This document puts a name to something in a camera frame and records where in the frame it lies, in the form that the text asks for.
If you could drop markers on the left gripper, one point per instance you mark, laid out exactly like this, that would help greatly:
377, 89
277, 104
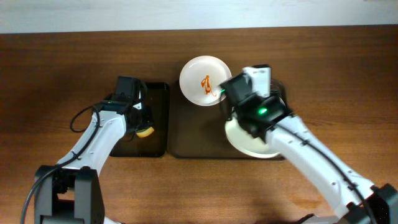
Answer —
143, 121

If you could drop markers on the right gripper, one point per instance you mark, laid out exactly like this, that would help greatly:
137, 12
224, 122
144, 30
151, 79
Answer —
234, 90

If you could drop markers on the white plate bottom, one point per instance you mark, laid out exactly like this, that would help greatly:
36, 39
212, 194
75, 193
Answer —
250, 120

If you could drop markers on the white plate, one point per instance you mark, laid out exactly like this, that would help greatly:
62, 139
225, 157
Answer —
250, 120
200, 80

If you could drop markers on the green and orange sponge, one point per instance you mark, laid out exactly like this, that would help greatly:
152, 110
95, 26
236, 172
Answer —
143, 133

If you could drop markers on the white plate top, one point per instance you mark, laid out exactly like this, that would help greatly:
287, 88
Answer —
200, 80

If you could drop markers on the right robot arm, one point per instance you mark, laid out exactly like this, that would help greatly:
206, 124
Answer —
353, 198

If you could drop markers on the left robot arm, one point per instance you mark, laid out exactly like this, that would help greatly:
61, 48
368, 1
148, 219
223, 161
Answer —
69, 191

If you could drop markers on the small black tray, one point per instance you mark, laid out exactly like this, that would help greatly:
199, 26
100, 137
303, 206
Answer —
155, 144

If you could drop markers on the large brown serving tray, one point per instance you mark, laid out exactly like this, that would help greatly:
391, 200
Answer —
197, 132

